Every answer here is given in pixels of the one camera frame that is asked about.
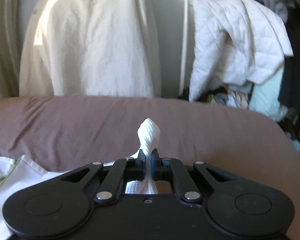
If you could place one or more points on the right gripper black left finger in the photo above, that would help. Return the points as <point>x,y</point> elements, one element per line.
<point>113,179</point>

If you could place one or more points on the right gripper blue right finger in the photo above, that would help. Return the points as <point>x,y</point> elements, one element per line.
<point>175,172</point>

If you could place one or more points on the white waffle pajama top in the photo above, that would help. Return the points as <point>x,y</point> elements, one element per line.
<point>16,175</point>

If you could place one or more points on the white clothes rack pole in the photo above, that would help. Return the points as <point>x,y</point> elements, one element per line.
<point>184,47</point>

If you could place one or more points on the mauve bed sheet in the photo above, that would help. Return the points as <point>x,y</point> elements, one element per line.
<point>64,133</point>

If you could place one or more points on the mint green hanging garment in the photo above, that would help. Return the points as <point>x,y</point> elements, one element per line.
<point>264,98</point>

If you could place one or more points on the beige curtain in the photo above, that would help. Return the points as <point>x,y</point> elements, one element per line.
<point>80,47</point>

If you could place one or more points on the hanging white quilted jacket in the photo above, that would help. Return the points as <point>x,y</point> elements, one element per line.
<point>236,41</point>

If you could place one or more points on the hanging black garment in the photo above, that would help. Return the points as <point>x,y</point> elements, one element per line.
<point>289,95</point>

